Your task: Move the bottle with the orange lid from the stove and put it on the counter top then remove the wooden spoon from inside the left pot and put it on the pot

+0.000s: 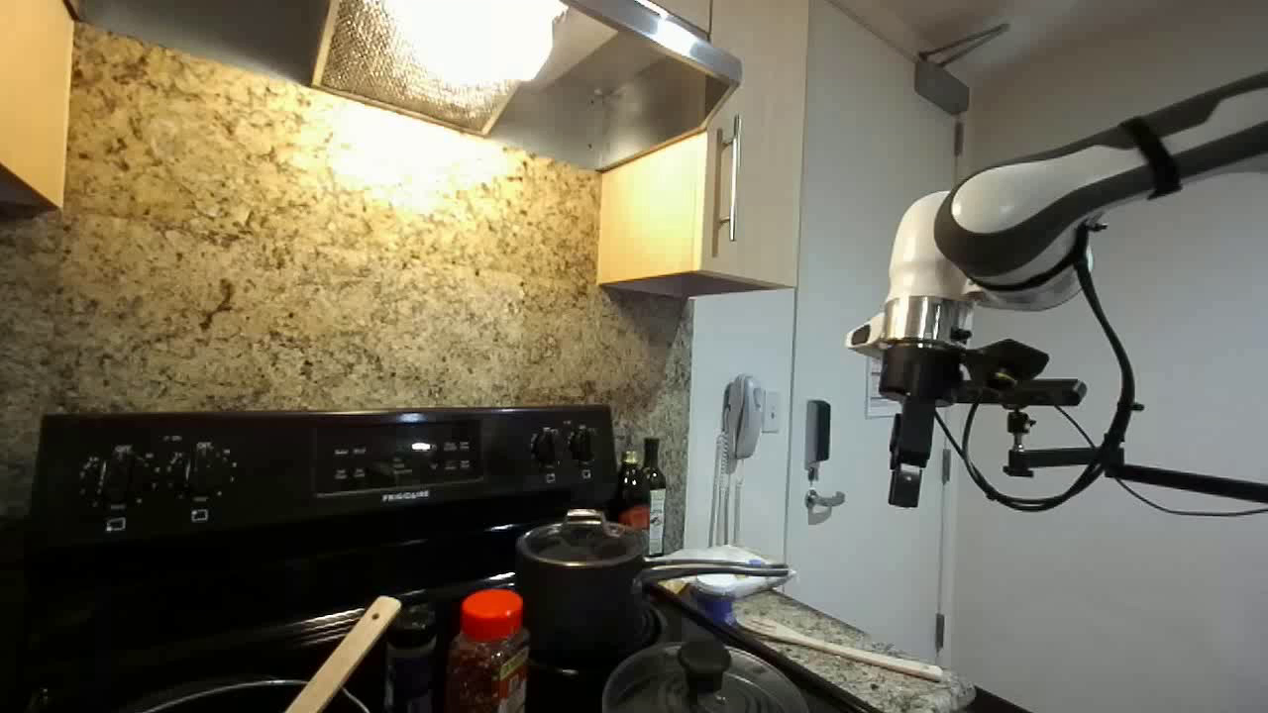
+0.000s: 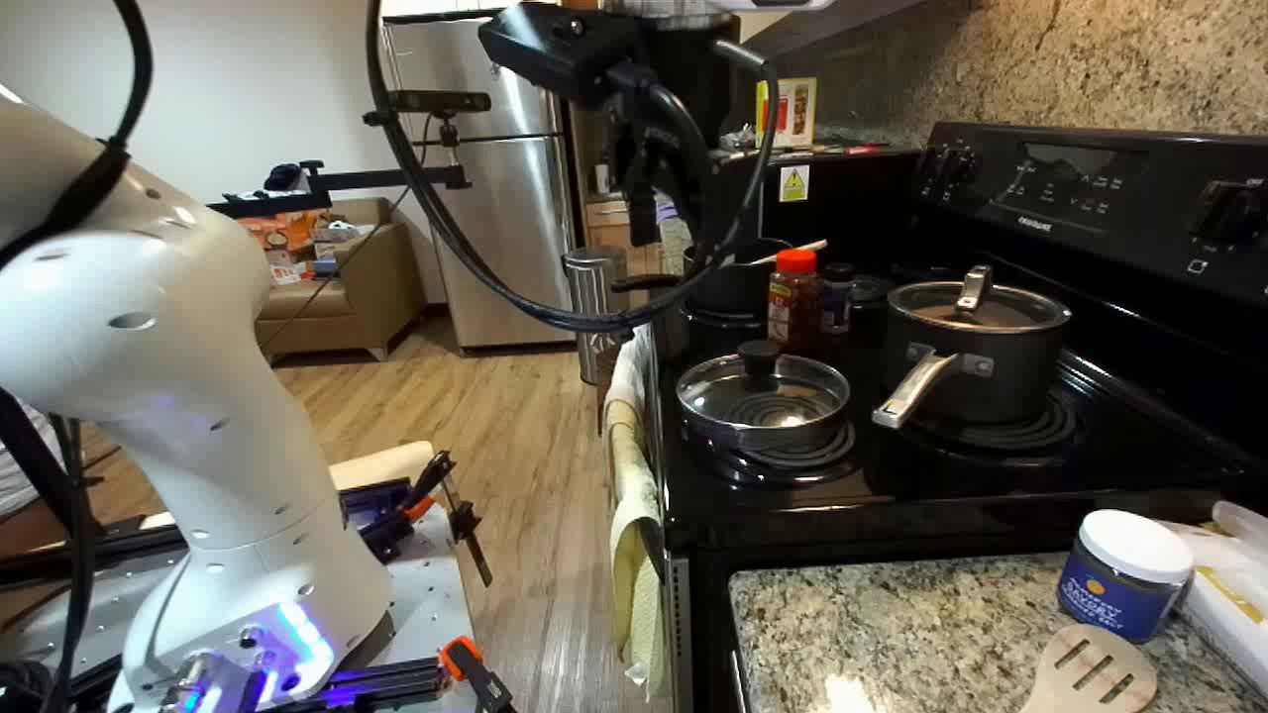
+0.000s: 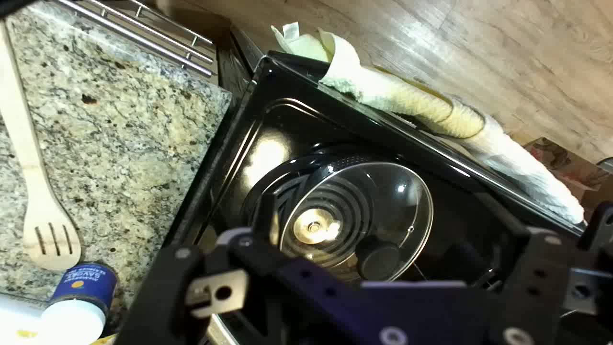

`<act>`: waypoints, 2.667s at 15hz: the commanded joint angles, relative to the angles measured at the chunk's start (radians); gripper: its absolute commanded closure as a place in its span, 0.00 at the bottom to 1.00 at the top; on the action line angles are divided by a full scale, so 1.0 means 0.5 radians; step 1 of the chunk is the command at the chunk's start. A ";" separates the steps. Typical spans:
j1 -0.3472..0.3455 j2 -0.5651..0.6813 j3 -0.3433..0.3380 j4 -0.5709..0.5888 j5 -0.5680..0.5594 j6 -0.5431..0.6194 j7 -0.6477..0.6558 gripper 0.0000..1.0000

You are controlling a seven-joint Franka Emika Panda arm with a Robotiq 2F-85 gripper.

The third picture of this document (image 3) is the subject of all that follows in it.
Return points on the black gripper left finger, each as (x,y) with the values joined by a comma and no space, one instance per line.
(179,297)

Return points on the blue white-lidded jar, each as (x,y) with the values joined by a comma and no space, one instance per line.
(79,304)

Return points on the cream towel on oven handle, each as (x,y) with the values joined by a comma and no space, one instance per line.
(445,115)

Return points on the metal drawer handle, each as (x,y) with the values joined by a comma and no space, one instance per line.
(152,28)

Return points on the black electric stove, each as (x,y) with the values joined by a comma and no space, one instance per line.
(286,126)

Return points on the wooden slotted spatula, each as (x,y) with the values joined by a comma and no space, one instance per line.
(48,233)

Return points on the glass pot lid black knob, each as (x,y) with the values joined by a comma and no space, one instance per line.
(364,220)

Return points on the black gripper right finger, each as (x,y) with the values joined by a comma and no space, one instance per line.
(533,291)

